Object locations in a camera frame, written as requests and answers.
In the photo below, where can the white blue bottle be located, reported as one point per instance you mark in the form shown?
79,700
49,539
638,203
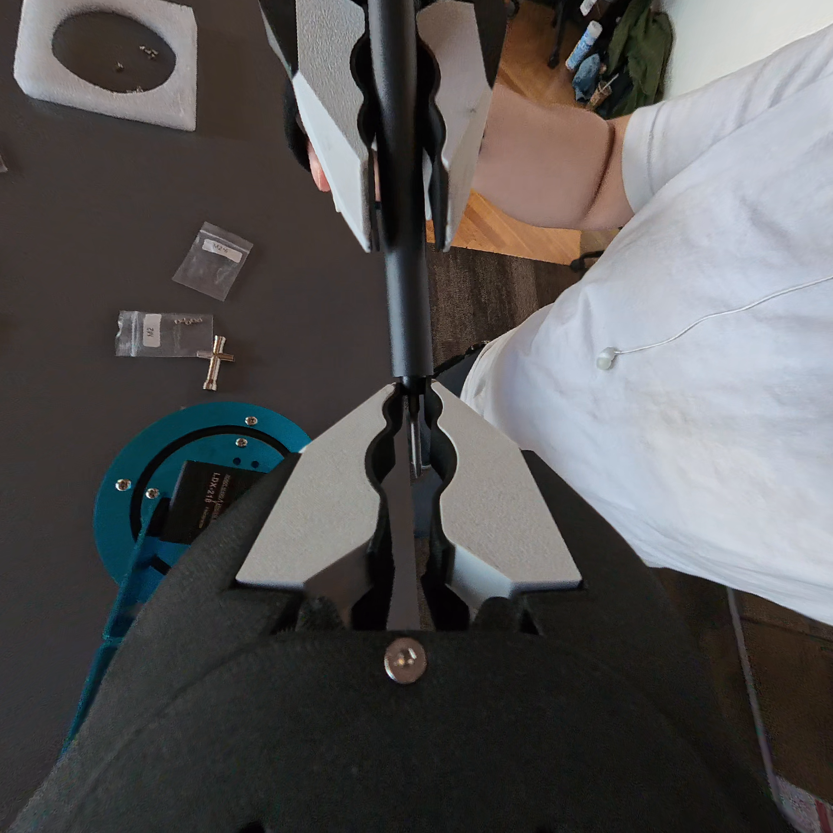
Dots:
584,44

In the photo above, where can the white foam block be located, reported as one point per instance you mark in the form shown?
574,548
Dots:
39,78

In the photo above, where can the person's right forearm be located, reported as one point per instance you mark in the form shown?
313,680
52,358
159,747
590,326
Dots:
546,169

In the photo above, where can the black screwdriver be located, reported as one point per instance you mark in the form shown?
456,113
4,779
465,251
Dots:
403,195

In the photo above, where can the dark grey desk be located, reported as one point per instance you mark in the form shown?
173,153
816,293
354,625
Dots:
65,228

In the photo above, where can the clear labelled zip bag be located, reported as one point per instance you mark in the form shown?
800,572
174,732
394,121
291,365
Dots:
211,260
162,333

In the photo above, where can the blue toy robot arm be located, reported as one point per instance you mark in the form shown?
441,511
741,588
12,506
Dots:
195,429

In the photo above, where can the metal cross wrench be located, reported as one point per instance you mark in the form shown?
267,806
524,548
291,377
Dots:
218,361

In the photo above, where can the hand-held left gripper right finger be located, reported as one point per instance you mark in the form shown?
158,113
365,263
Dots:
507,514

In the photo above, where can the green cloth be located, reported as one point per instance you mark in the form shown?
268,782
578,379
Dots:
641,52

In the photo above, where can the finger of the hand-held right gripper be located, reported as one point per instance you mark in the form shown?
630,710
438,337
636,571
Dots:
325,78
465,65

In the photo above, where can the person's right hand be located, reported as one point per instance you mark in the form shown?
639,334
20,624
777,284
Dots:
320,172

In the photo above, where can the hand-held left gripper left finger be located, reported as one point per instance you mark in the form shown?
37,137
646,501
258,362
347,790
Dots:
306,514

